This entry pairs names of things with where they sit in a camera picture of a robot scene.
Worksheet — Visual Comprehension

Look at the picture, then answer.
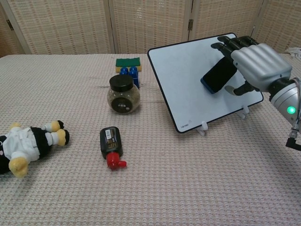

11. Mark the blue toy building block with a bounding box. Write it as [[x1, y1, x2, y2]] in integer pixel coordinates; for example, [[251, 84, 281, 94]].
[[119, 66, 141, 89]]

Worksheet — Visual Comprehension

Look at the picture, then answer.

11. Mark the white fringed cloth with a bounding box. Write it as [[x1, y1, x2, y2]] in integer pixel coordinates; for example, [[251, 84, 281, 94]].
[[284, 47, 301, 59]]

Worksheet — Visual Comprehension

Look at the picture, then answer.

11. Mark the white plastic board stand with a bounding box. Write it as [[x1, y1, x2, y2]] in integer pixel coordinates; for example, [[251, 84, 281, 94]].
[[196, 105, 250, 137]]

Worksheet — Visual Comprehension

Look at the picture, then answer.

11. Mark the black ink bottle red cap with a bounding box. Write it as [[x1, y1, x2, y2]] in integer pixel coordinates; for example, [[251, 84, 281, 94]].
[[99, 126, 128, 170]]

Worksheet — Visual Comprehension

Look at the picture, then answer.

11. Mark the green yellow sponge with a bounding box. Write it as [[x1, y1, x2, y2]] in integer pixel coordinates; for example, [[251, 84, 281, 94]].
[[115, 57, 143, 73]]

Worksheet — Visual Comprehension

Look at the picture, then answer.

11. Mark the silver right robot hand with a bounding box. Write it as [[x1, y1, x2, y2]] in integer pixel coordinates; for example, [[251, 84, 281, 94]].
[[211, 35, 296, 97]]

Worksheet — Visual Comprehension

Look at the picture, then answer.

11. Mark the dark blue board eraser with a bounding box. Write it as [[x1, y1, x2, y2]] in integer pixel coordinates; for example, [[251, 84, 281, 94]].
[[200, 57, 238, 95]]

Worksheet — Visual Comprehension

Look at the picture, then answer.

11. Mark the woven folding screen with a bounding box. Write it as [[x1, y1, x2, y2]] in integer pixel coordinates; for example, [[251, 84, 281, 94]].
[[0, 0, 301, 55]]

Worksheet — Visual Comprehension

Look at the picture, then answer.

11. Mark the black white plush toy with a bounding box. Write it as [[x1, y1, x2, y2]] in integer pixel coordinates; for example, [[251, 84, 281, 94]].
[[0, 120, 71, 178]]

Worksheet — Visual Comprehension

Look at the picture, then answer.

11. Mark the beige waffle tablecloth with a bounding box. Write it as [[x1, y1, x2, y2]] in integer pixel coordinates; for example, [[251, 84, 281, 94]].
[[0, 52, 301, 226]]

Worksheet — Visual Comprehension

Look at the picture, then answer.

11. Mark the glass spice jar black lid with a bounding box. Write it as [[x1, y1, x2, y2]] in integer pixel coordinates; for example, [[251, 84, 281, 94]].
[[107, 74, 141, 115]]

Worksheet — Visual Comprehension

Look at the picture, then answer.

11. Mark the white board with black frame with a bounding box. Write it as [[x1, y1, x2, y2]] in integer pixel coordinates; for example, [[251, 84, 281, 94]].
[[147, 32, 264, 135]]

